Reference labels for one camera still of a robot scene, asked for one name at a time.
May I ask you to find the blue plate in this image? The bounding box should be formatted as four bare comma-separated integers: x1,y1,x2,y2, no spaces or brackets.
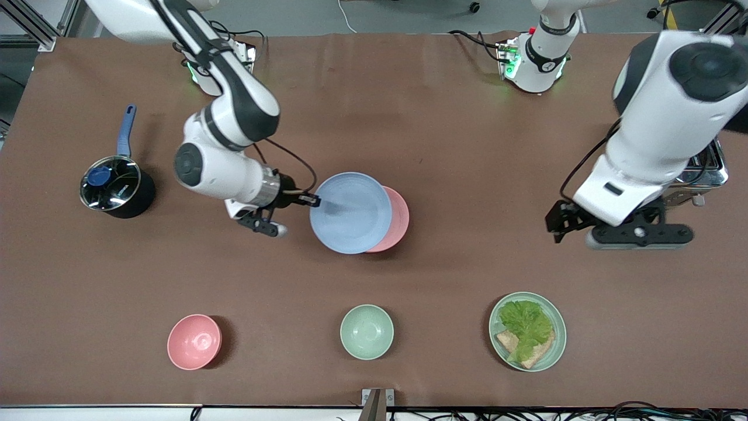
309,171,393,255

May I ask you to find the pink plate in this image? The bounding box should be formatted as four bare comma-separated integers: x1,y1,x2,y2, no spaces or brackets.
366,185,410,254

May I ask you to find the green lettuce leaf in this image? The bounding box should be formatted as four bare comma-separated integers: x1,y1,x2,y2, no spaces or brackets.
498,299,554,363

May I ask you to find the green plate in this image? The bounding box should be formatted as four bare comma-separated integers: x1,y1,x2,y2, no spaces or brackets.
489,291,567,373

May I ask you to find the toasted bread slice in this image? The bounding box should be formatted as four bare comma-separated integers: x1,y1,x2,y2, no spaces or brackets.
496,329,556,370

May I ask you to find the silver beige toaster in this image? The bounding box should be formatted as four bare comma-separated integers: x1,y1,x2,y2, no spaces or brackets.
663,137,730,207

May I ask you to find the green bowl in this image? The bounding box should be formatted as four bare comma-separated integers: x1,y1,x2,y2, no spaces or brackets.
340,304,395,361

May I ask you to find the pink bowl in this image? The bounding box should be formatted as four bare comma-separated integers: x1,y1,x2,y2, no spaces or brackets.
167,314,223,371

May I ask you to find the glass lid with blue knob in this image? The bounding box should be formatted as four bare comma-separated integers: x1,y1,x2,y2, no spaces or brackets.
79,155,143,211

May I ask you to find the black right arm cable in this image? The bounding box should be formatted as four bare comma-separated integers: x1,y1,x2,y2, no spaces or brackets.
250,137,319,196

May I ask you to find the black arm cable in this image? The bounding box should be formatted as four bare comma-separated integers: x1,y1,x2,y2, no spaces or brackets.
250,137,319,196
559,119,621,203

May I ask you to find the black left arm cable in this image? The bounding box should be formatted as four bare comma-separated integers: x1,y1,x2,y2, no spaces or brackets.
559,119,621,203

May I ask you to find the black pot with blue handle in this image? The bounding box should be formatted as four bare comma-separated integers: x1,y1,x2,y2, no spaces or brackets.
80,104,157,220

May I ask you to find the white floor cable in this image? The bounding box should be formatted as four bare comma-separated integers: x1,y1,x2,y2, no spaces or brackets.
338,0,358,34

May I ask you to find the black cable bundle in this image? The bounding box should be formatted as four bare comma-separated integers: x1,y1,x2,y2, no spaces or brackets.
386,401,748,421

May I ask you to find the black base cable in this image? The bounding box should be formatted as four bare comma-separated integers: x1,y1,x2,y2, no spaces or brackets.
448,29,510,64

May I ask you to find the metal table bracket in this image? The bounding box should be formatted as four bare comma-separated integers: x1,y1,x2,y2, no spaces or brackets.
361,388,396,421

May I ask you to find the aluminium frame profile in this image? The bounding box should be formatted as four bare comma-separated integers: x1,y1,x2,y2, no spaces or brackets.
700,11,738,37
0,0,79,52

